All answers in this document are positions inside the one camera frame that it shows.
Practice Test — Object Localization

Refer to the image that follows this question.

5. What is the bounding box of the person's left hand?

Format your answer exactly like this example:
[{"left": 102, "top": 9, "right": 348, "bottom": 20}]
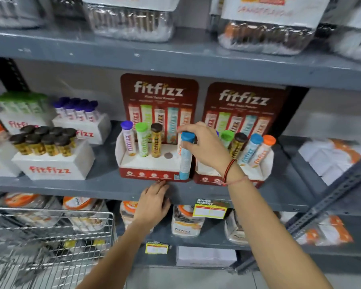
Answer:
[{"left": 134, "top": 180, "right": 171, "bottom": 227}]

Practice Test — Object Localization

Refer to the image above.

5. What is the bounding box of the group of green-capped tubes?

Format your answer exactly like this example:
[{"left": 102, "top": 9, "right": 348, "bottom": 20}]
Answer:
[{"left": 0, "top": 92, "right": 50, "bottom": 114}]

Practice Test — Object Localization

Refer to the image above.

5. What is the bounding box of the grey slotted angle post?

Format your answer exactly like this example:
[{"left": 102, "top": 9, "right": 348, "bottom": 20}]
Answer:
[{"left": 235, "top": 150, "right": 361, "bottom": 275}]

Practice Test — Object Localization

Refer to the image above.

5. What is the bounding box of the red cardboard display stand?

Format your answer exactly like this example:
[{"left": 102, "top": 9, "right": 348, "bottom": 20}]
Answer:
[
  {"left": 193, "top": 82, "right": 290, "bottom": 189},
  {"left": 115, "top": 73, "right": 200, "bottom": 183}
]

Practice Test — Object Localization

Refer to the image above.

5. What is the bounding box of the person's left forearm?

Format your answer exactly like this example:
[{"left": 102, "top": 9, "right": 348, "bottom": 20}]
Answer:
[{"left": 75, "top": 220, "right": 158, "bottom": 289}]

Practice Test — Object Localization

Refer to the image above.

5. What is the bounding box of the person's right hand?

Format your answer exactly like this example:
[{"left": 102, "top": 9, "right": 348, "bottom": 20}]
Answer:
[{"left": 177, "top": 121, "right": 245, "bottom": 183}]

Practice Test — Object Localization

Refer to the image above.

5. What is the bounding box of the plain white carton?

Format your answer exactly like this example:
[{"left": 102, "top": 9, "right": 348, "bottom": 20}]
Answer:
[{"left": 176, "top": 246, "right": 238, "bottom": 268}]

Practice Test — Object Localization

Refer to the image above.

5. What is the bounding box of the metal wire shopping cart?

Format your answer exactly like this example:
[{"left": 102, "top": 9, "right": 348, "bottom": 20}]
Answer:
[{"left": 0, "top": 207, "right": 117, "bottom": 289}]

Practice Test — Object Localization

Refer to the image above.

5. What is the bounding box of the pile of white orange packs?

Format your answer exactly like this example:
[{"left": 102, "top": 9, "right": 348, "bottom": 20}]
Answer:
[{"left": 297, "top": 138, "right": 361, "bottom": 186}]

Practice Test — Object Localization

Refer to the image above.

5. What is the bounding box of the brown-capped tablet tube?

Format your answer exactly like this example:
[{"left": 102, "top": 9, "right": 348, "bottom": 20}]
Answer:
[
  {"left": 150, "top": 123, "right": 164, "bottom": 159},
  {"left": 229, "top": 132, "right": 249, "bottom": 160}
]

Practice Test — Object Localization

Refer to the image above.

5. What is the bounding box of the person's right forearm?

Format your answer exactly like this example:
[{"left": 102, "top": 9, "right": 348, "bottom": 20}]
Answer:
[{"left": 226, "top": 175, "right": 334, "bottom": 289}]

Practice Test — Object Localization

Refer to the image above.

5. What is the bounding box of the pink thread bracelet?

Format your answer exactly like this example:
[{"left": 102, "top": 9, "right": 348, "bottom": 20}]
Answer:
[{"left": 225, "top": 176, "right": 249, "bottom": 186}]

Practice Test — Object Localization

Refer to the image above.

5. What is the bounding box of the group of purple-capped tubes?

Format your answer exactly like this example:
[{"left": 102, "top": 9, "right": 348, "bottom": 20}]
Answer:
[{"left": 52, "top": 97, "right": 100, "bottom": 122}]

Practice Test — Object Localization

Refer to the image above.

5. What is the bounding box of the group of brown-capped tubes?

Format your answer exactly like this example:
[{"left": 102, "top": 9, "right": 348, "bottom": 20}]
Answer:
[{"left": 9, "top": 124, "right": 77, "bottom": 157}]

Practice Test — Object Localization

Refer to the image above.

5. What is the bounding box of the purple-capped tablet tube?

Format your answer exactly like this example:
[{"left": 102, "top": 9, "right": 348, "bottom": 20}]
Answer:
[{"left": 120, "top": 120, "right": 137, "bottom": 157}]

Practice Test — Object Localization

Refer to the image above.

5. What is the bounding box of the black slotted upright post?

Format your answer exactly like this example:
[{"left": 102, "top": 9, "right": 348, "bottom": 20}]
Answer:
[{"left": 0, "top": 56, "right": 30, "bottom": 93}]

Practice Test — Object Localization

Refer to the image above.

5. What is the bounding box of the grey metal shelf rack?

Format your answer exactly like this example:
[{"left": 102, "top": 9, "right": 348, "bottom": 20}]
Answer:
[{"left": 0, "top": 18, "right": 361, "bottom": 276}]

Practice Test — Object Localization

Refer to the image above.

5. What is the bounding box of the green-capped tablet tube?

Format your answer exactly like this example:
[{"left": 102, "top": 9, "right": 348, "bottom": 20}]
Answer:
[
  {"left": 220, "top": 129, "right": 235, "bottom": 150},
  {"left": 135, "top": 122, "right": 150, "bottom": 158}
]

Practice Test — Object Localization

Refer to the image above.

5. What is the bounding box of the white box with red print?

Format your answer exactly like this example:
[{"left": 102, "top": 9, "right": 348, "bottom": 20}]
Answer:
[
  {"left": 0, "top": 141, "right": 22, "bottom": 178},
  {"left": 0, "top": 109, "right": 53, "bottom": 135},
  {"left": 11, "top": 139, "right": 95, "bottom": 181},
  {"left": 52, "top": 112, "right": 112, "bottom": 145}
]

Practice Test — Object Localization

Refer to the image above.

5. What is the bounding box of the yellow price label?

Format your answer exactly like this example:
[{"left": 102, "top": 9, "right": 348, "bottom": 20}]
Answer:
[
  {"left": 145, "top": 241, "right": 169, "bottom": 255},
  {"left": 192, "top": 199, "right": 230, "bottom": 220}
]

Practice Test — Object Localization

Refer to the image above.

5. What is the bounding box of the clear plastic product pack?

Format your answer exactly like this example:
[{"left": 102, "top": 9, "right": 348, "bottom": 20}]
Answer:
[
  {"left": 210, "top": 0, "right": 331, "bottom": 56},
  {"left": 82, "top": 0, "right": 181, "bottom": 43},
  {"left": 0, "top": 0, "right": 54, "bottom": 28},
  {"left": 315, "top": 0, "right": 361, "bottom": 63}
]

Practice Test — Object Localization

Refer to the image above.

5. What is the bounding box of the red thread bracelet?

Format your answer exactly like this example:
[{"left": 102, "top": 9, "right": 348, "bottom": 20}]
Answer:
[{"left": 222, "top": 158, "right": 238, "bottom": 183}]

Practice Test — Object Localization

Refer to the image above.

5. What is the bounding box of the blue-capped tablet tube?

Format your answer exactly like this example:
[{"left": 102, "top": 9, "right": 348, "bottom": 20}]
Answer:
[
  {"left": 238, "top": 133, "right": 264, "bottom": 166},
  {"left": 179, "top": 132, "right": 196, "bottom": 180}
]

